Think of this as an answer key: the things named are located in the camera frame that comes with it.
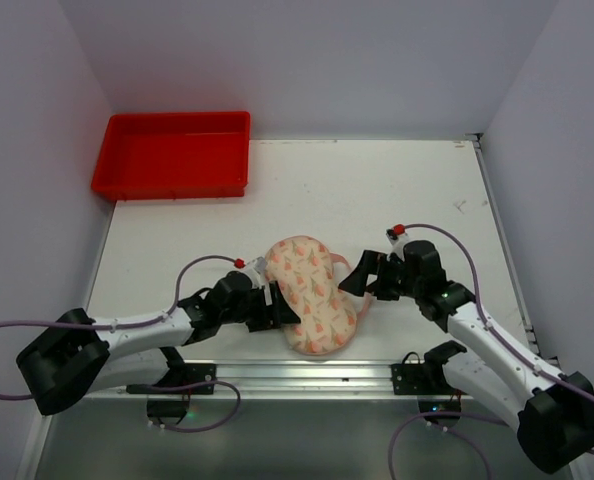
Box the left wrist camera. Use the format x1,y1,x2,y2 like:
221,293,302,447
234,257,267,288

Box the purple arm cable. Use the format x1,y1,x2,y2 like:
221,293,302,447
388,222,594,480
0,255,243,433

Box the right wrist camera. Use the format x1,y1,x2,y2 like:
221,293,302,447
386,224,410,259

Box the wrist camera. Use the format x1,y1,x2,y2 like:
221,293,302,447
386,224,410,259
234,257,267,288

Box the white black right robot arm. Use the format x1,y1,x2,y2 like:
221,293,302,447
340,240,594,474

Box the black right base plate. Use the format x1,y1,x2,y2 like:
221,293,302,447
390,352,465,396

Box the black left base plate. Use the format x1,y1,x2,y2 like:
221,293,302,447
126,363,217,395

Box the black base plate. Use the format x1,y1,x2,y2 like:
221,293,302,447
390,352,465,396
126,363,217,395

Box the floral mesh laundry bag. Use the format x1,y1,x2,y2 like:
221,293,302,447
265,235,372,356

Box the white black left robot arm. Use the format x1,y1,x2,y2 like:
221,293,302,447
16,272,300,415

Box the aluminium mounting rail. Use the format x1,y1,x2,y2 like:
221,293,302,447
41,357,571,401

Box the aluminium right side rail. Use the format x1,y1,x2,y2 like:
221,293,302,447
465,133,543,354

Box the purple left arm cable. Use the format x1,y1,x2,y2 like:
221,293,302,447
0,255,243,433

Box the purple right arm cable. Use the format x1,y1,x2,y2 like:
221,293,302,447
388,222,594,480

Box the red plastic tray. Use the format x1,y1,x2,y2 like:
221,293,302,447
91,111,251,202

